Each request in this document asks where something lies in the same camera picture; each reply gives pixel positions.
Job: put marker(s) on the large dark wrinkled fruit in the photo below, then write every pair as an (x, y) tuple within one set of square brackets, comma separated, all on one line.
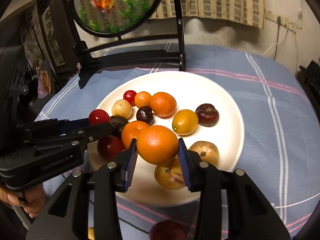
[(118, 123)]

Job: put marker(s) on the striped beige curtain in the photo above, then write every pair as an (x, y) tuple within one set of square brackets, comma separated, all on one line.
[(246, 12)]

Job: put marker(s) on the large red plum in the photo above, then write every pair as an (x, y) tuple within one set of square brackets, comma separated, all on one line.
[(109, 147)]

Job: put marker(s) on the red tomato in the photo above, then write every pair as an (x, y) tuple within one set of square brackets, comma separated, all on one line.
[(129, 96), (98, 116)]

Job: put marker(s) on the large beige round fruit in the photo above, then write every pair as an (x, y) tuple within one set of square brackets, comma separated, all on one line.
[(207, 151)]

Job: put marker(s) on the dark maroon mangosteen fruit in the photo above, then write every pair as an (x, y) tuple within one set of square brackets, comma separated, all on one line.
[(207, 114)]

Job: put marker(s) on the blue striped tablecloth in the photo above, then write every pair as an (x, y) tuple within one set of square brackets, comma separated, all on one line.
[(281, 148)]

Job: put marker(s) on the dark cherry front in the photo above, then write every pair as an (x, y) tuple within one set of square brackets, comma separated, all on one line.
[(145, 114)]

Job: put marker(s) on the white oval plate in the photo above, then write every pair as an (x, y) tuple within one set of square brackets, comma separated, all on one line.
[(189, 90)]

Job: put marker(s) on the mandarin orange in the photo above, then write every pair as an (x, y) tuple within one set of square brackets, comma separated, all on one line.
[(132, 130), (163, 104)]

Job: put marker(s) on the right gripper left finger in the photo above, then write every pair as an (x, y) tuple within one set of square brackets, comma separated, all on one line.
[(65, 216)]

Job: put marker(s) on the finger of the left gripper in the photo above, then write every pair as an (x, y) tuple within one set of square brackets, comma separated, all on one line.
[(51, 127), (93, 133)]

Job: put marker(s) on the yellow pale pear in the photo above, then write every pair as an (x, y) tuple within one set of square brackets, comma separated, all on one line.
[(122, 108)]

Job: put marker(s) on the beige potato fruit back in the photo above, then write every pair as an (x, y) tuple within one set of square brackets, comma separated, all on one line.
[(169, 175)]

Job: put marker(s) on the round goldfish screen stand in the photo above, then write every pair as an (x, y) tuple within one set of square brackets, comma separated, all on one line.
[(113, 19)]

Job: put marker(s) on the dark framed painting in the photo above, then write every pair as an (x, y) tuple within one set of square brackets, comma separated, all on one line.
[(60, 35)]

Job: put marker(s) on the red plum near plate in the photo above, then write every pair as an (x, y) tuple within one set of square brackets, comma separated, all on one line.
[(170, 231)]

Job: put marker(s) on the yellow orange citrus fruit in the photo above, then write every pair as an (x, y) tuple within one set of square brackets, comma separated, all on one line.
[(185, 122)]

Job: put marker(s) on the person left hand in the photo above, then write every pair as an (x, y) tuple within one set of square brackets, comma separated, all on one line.
[(32, 201)]

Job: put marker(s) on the orange persimmon fruit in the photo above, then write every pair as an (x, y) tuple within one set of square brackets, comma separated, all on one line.
[(142, 99)]

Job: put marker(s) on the smooth small orange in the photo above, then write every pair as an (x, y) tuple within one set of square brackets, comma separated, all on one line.
[(157, 145)]

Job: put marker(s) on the wall power strip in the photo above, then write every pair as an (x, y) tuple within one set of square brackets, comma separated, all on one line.
[(281, 20)]

